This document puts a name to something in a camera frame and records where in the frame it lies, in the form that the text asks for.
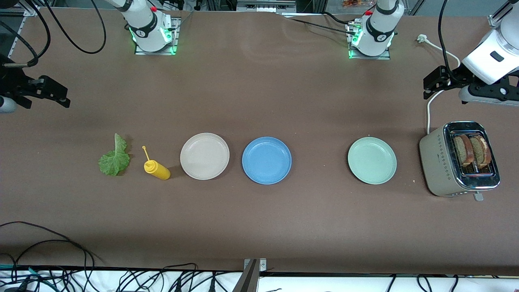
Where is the mint green round plate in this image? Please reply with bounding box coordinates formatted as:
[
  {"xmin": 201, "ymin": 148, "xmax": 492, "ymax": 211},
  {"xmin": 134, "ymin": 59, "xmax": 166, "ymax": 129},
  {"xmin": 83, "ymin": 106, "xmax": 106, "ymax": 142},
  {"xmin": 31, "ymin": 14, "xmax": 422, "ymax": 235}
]
[{"xmin": 347, "ymin": 137, "xmax": 397, "ymax": 185}]

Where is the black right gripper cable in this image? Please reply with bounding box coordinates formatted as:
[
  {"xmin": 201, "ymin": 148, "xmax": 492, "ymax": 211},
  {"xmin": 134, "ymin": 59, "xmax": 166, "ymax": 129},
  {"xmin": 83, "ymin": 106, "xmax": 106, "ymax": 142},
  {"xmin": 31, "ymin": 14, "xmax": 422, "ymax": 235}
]
[{"xmin": 0, "ymin": 0, "xmax": 51, "ymax": 69}]

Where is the black cable on table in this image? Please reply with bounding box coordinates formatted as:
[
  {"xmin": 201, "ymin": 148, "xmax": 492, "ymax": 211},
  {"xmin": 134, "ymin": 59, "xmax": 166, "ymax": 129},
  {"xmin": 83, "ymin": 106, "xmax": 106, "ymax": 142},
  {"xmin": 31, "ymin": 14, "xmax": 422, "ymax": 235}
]
[{"xmin": 282, "ymin": 11, "xmax": 359, "ymax": 36}]

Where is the brown bread slice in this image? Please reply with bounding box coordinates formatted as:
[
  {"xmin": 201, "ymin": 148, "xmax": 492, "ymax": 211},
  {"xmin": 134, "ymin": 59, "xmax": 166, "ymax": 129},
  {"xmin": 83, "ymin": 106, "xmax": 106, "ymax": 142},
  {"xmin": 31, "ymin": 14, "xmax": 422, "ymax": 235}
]
[
  {"xmin": 470, "ymin": 135, "xmax": 492, "ymax": 170},
  {"xmin": 453, "ymin": 135, "xmax": 474, "ymax": 167}
]

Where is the blue round plate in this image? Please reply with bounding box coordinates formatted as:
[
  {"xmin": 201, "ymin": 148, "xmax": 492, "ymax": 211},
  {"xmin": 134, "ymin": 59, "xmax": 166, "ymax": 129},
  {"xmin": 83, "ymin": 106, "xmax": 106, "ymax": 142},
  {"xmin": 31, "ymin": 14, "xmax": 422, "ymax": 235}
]
[{"xmin": 242, "ymin": 137, "xmax": 292, "ymax": 185}]

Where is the green lettuce leaf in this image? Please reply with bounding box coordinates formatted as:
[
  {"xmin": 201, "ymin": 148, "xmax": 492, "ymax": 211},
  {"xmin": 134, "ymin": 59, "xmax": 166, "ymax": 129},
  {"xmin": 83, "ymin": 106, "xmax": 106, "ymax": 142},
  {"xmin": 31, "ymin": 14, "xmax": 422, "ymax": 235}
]
[{"xmin": 98, "ymin": 133, "xmax": 131, "ymax": 176}]

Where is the beige chrome toaster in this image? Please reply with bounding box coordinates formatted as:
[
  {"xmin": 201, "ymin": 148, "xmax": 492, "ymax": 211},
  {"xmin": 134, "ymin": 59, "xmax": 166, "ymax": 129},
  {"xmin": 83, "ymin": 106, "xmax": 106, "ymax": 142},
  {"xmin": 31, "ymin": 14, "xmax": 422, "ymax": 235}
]
[{"xmin": 419, "ymin": 121, "xmax": 500, "ymax": 202}]

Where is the long black looping cable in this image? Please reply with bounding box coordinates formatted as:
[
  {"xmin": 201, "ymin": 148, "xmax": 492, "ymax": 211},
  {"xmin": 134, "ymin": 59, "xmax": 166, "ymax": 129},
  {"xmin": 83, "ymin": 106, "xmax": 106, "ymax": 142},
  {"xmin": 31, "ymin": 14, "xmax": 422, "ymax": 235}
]
[{"xmin": 0, "ymin": 221, "xmax": 102, "ymax": 270}]

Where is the grey metal power strip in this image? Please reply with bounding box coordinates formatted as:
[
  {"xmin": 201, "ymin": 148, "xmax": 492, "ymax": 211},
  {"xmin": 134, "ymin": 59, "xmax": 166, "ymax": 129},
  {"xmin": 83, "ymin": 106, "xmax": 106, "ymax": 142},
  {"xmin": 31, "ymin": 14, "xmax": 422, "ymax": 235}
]
[{"xmin": 236, "ymin": 0, "xmax": 297, "ymax": 13}]

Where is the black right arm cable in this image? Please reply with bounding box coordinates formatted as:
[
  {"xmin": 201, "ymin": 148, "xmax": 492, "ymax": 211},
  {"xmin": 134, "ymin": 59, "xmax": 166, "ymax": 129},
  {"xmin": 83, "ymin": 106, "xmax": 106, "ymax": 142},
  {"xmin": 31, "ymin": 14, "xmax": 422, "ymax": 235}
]
[{"xmin": 43, "ymin": 0, "xmax": 107, "ymax": 54}]

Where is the aluminium table edge rail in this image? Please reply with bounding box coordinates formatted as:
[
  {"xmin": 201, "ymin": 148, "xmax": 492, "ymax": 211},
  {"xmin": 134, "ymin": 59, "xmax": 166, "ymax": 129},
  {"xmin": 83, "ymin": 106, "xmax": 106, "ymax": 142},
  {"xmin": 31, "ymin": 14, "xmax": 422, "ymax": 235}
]
[{"xmin": 0, "ymin": 5, "xmax": 40, "ymax": 77}]

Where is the beige round plate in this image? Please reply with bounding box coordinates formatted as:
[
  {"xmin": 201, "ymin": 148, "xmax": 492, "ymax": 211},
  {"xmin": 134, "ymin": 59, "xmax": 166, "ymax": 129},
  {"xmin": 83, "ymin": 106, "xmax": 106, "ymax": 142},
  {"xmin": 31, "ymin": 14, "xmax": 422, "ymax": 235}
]
[{"xmin": 180, "ymin": 133, "xmax": 230, "ymax": 180}]

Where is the white toaster power cord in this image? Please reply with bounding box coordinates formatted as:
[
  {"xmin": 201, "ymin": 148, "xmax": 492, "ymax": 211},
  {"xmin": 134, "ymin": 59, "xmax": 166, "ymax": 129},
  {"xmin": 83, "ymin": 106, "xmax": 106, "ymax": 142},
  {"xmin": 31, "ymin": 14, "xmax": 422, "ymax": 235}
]
[{"xmin": 417, "ymin": 34, "xmax": 461, "ymax": 135}]

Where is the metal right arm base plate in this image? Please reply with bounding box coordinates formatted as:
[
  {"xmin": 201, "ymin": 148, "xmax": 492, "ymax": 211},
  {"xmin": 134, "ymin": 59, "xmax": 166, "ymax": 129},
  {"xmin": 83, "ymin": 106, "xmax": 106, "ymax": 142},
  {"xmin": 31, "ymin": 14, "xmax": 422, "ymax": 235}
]
[{"xmin": 135, "ymin": 17, "xmax": 180, "ymax": 55}]

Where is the aluminium frame corner bracket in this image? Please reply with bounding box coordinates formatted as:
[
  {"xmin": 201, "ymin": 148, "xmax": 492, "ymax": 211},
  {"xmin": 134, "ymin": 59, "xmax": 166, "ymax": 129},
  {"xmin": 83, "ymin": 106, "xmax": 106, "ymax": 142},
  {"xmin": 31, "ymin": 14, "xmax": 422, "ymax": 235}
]
[{"xmin": 488, "ymin": 0, "xmax": 512, "ymax": 28}]

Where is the grey aluminium profile bar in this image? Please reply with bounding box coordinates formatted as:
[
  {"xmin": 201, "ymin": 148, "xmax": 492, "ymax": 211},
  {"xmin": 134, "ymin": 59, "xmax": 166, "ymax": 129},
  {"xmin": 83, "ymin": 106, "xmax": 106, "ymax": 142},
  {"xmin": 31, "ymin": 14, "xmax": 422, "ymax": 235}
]
[{"xmin": 232, "ymin": 260, "xmax": 260, "ymax": 292}]

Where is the yellow mustard squeeze bottle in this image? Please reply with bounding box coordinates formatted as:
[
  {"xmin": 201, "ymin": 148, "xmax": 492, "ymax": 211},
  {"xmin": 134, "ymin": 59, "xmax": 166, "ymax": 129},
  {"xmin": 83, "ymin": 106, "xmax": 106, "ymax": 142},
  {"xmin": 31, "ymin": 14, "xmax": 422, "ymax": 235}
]
[{"xmin": 142, "ymin": 146, "xmax": 171, "ymax": 180}]

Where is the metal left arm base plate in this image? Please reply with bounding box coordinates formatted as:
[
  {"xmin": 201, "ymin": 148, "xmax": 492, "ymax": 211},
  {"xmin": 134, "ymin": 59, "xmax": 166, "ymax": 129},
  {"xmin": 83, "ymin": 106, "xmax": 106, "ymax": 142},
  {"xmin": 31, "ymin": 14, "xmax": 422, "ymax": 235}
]
[{"xmin": 347, "ymin": 22, "xmax": 390, "ymax": 60}]

